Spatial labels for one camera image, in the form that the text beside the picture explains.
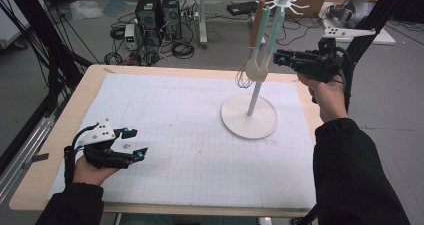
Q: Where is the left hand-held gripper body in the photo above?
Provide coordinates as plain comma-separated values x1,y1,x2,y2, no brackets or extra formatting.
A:
78,118,134,170

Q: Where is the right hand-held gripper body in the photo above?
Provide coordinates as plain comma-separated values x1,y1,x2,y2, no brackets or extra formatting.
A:
288,26,377,84

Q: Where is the mint handled silicone basting brush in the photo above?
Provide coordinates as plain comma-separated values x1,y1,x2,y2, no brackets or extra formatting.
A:
254,8,287,84

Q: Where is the wooden handled wire whisk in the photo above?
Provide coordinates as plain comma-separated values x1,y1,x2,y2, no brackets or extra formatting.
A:
234,0,267,89

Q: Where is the white round lamp base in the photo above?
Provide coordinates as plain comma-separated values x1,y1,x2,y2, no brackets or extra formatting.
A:
220,0,310,140

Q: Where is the person's right hand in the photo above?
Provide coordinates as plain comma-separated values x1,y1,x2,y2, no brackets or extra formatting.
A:
297,72,349,123

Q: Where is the person's left hand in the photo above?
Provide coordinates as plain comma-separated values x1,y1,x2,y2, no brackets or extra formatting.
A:
72,154,121,187

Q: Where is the grey headset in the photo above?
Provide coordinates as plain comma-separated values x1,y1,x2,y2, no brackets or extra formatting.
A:
326,0,376,26

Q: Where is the black flat device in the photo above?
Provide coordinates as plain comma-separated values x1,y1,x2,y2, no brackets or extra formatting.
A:
227,0,259,17

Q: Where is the white board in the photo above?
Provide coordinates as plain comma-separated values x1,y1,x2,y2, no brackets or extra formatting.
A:
319,1,397,46

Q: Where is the grey bench power supply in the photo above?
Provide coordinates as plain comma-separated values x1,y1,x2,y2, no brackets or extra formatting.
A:
124,23,138,51

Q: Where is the black computer tower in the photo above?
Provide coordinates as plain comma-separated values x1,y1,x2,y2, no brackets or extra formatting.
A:
135,0,163,46
162,0,183,41

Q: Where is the clear plastic bag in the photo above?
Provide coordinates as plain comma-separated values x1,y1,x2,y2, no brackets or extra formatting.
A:
69,0,104,21

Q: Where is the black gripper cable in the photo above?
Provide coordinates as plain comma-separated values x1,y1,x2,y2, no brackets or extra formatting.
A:
63,123,101,186
334,46,354,113

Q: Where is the black metal frame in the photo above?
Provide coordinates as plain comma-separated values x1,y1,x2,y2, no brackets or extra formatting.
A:
0,0,94,119
339,0,413,113

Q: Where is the coiled black cable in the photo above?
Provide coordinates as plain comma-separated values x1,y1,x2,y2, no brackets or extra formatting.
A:
171,39,195,60
103,51,124,65

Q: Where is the aluminium rail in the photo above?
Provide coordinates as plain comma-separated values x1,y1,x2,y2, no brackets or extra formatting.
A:
0,98,64,203

